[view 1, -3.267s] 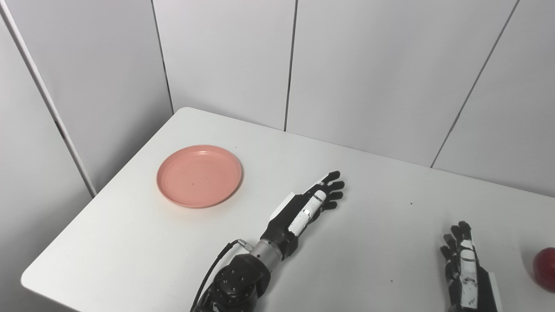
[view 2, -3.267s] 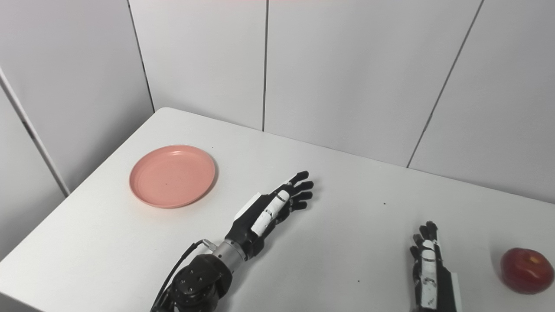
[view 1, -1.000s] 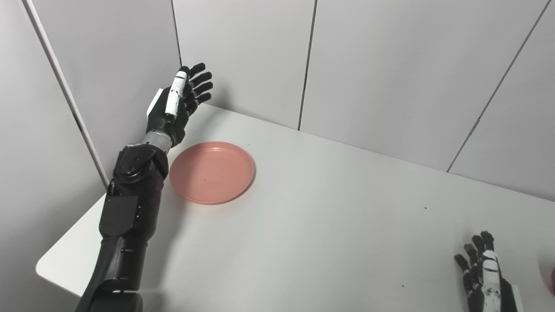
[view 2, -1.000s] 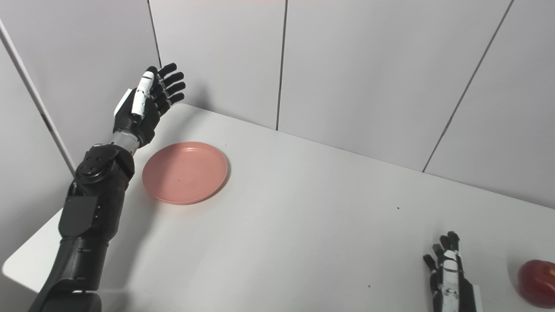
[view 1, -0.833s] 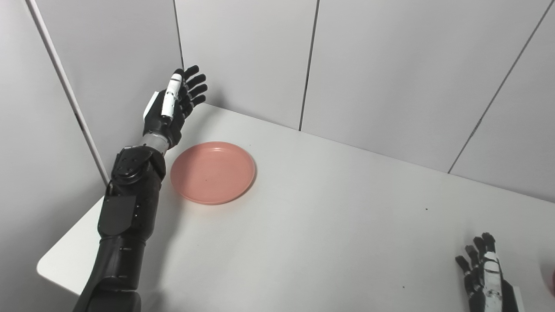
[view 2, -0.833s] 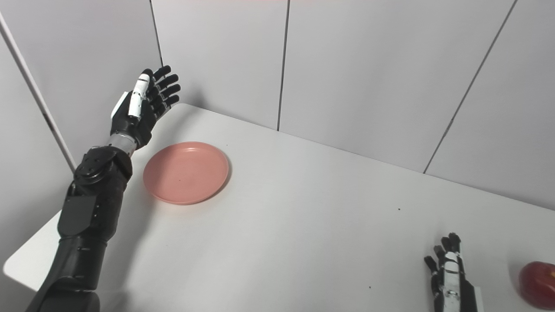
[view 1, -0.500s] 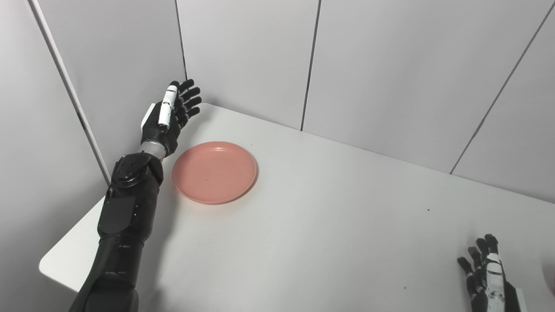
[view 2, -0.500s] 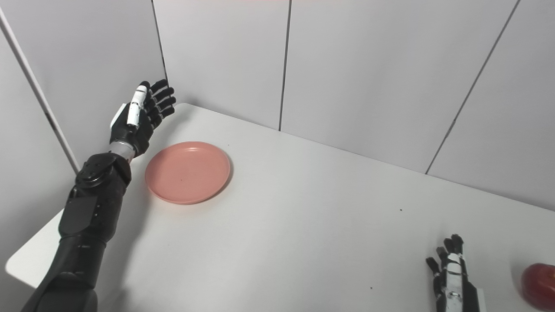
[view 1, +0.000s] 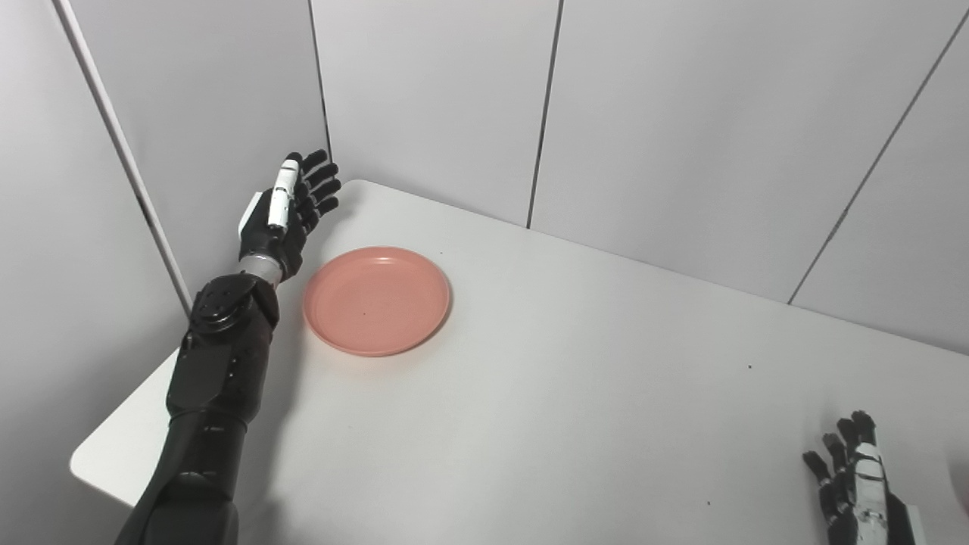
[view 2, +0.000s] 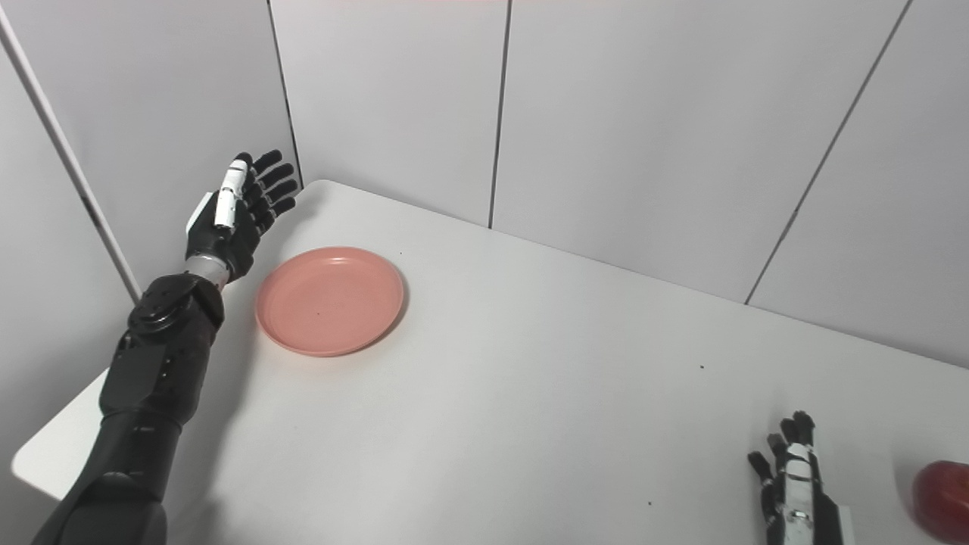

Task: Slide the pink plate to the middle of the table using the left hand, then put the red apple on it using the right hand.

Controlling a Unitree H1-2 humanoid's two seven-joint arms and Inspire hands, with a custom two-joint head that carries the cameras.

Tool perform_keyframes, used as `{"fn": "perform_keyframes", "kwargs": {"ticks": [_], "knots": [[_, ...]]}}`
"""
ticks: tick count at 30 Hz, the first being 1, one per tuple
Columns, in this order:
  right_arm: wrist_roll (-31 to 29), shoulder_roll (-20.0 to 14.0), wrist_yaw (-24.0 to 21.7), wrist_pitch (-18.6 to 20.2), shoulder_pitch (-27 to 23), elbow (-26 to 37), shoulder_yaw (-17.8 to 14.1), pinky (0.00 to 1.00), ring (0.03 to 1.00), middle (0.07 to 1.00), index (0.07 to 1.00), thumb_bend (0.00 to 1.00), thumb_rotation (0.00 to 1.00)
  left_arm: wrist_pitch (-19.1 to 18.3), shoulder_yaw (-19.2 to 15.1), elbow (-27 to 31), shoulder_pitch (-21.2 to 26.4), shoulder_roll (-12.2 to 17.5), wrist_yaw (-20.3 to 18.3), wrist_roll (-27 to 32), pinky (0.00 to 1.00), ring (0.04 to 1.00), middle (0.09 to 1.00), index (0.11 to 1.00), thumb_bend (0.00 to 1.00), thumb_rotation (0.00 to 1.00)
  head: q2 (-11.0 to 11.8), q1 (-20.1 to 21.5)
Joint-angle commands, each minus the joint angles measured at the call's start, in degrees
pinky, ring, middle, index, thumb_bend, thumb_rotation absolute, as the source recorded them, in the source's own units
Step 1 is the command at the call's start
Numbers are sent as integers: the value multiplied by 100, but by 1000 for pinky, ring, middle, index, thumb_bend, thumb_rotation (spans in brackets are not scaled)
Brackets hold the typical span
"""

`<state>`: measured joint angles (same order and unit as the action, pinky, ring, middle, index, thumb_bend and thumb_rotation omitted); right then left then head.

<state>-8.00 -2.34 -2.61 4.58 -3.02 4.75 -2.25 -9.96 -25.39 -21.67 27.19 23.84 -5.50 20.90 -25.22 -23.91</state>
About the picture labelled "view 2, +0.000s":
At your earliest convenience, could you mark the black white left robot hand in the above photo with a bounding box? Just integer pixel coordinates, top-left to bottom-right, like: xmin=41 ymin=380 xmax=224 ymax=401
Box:
xmin=185 ymin=150 xmax=299 ymax=285

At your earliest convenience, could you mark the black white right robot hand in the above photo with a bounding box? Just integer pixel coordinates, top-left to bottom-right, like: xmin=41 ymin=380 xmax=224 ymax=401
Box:
xmin=748 ymin=411 xmax=856 ymax=545

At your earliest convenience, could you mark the pink round plate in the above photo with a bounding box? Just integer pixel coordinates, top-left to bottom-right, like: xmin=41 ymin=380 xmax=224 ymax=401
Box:
xmin=255 ymin=246 xmax=406 ymax=358

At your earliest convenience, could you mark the red apple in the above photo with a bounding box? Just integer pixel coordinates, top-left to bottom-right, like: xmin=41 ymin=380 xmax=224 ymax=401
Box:
xmin=911 ymin=460 xmax=969 ymax=544

